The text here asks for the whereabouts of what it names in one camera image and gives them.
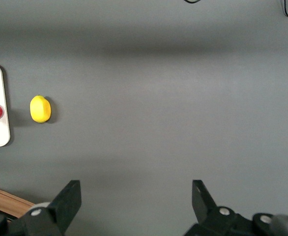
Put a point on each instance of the yellow lemon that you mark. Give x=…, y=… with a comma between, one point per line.
x=39, y=109

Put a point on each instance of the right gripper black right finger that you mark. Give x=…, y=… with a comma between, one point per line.
x=203, y=204

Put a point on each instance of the wooden drawer cabinet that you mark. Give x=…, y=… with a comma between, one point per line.
x=4, y=199

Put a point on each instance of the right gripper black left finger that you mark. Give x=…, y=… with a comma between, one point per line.
x=66, y=204

